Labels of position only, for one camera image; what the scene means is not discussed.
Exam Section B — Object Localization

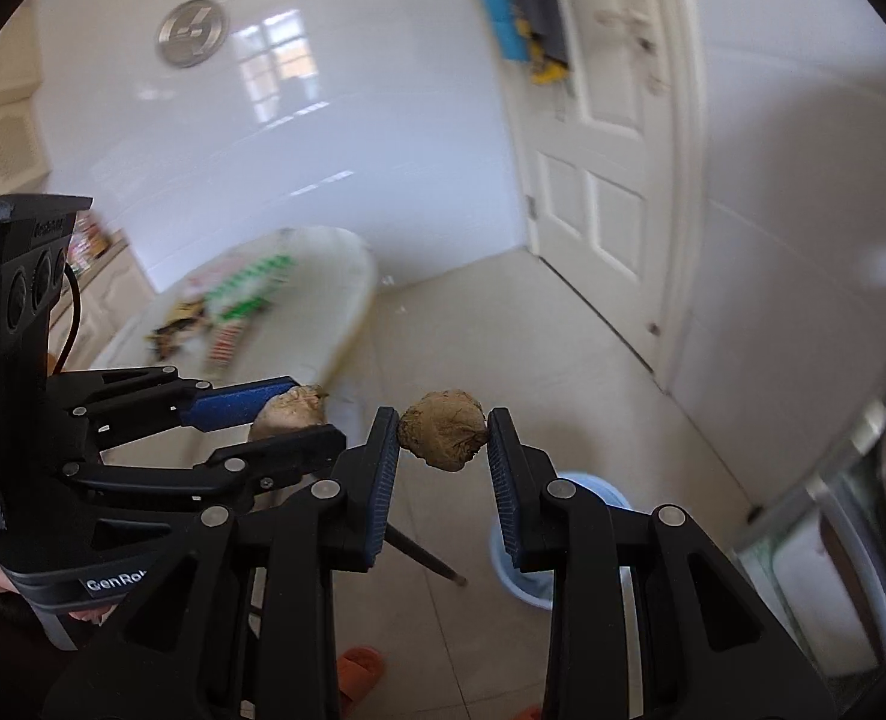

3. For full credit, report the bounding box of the green checkered packet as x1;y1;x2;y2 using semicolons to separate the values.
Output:
206;253;294;316

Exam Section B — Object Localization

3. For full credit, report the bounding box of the orange slipper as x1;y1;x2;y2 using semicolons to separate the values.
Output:
336;645;385;720

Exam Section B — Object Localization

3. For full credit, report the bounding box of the round metal wall clock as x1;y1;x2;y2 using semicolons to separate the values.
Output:
156;0;230;68

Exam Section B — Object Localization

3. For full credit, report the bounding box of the black cable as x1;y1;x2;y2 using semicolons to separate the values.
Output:
49;266;82;376

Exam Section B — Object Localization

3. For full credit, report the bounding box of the dark snack wrapper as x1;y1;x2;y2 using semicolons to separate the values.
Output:
146;300;211;357

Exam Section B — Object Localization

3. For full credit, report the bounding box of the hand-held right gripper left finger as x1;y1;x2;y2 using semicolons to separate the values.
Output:
41;405;403;720

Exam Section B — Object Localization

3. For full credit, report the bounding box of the metal door handle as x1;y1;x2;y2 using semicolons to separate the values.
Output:
597;0;673;95

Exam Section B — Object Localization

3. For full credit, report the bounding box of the red checkered packet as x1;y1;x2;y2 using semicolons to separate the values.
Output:
206;319;253;368

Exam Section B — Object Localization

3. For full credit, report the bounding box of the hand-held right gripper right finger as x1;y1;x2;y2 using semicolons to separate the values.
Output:
486;406;838;720

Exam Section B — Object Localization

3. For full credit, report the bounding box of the grey apron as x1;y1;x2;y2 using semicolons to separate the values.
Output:
492;0;571;83

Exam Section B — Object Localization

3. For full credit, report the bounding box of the cream upper cabinet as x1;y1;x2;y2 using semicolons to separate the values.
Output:
0;4;43;117

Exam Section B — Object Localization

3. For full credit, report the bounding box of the brown lump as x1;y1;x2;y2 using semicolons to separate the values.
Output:
396;388;489;473
250;384;331;443

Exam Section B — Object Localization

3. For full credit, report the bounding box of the white panel door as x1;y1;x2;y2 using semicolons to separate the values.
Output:
503;0;707;395

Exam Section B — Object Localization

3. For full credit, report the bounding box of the round marble table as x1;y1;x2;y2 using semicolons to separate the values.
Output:
101;227;468;587

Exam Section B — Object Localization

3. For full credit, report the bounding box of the cream lattice door cabinet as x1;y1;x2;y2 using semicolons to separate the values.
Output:
0;101;50;203

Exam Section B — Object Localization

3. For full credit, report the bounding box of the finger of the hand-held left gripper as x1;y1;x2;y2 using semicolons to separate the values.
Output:
60;424;348;515
68;366;301;436

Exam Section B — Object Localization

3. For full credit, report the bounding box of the cream counter cabinet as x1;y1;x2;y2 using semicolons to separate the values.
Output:
49;236;155;376

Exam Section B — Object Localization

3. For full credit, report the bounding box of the blue plastic bucket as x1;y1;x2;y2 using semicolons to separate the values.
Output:
488;471;631;608

